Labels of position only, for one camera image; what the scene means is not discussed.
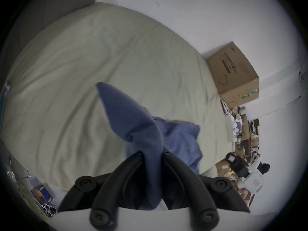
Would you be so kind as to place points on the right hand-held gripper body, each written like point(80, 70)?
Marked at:
point(253, 180)

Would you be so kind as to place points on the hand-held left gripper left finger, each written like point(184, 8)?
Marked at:
point(113, 182)

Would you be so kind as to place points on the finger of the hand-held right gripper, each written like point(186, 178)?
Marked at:
point(237, 163)

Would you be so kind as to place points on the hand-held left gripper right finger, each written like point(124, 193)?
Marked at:
point(190, 184)

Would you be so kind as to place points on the dark blue shirt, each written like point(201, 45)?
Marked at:
point(142, 131)

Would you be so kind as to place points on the person's right hand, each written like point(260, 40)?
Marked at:
point(244, 193)

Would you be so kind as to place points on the small blue and orange box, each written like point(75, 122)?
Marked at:
point(41, 193)

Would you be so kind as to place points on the brown cardboard carton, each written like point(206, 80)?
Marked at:
point(234, 74)

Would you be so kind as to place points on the grey padded headboard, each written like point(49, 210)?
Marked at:
point(41, 11)

